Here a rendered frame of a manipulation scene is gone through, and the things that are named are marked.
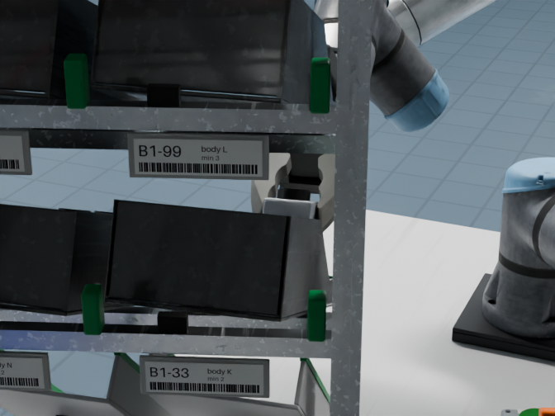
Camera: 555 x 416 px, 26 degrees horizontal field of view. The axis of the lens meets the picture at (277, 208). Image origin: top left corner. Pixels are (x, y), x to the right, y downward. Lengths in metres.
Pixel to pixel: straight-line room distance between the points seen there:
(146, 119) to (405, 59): 0.60
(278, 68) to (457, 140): 4.16
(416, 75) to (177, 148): 0.60
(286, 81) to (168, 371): 0.21
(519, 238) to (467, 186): 2.82
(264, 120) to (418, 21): 0.72
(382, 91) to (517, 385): 0.50
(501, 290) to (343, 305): 0.93
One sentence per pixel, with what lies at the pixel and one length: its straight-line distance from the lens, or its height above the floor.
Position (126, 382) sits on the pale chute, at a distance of 1.01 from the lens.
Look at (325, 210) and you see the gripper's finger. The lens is 1.07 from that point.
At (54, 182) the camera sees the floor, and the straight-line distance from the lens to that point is 4.53.
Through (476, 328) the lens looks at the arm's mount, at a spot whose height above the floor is 0.88.
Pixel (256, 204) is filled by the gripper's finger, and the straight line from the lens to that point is 1.09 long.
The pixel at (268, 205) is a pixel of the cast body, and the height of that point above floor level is 1.29.
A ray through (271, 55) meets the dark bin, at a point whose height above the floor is 1.49.
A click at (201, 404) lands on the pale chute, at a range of 1.01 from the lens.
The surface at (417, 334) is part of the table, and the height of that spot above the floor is 0.86.
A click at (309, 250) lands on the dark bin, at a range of 0.91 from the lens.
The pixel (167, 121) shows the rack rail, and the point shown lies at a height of 1.46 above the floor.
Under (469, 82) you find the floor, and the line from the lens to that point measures 5.66.
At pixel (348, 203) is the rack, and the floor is 1.41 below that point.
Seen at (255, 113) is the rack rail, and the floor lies 1.47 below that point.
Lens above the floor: 1.71
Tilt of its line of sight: 24 degrees down
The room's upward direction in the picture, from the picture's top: straight up
